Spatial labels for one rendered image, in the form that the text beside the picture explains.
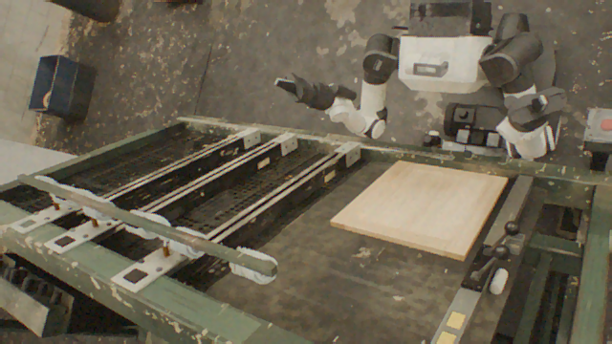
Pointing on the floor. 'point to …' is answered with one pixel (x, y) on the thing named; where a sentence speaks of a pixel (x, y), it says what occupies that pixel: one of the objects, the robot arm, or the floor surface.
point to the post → (599, 161)
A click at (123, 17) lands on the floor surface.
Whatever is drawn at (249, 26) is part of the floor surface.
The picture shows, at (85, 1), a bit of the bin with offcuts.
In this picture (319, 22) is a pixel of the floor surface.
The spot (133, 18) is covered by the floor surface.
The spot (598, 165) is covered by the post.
